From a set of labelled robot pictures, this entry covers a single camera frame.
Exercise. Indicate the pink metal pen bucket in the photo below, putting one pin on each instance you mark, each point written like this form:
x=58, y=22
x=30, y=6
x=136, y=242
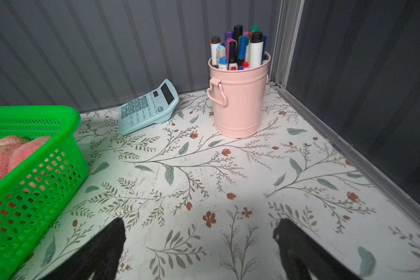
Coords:
x=238, y=99

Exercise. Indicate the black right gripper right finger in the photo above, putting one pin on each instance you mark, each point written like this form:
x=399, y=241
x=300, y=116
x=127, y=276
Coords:
x=302, y=257

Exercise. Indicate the green plastic basket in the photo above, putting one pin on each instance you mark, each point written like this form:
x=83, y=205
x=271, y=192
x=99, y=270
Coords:
x=34, y=194

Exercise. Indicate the blue marker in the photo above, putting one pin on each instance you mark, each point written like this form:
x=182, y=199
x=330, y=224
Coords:
x=242, y=47

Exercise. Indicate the light blue calculator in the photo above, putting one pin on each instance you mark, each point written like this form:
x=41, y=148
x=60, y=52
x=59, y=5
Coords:
x=154, y=107

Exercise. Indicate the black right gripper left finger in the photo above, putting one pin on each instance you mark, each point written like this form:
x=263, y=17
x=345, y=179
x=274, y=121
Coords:
x=98, y=259

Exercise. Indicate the white marker black cap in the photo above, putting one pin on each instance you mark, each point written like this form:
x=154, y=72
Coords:
x=256, y=49

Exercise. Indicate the white marker brown cap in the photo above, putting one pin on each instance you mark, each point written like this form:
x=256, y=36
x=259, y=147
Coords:
x=215, y=43

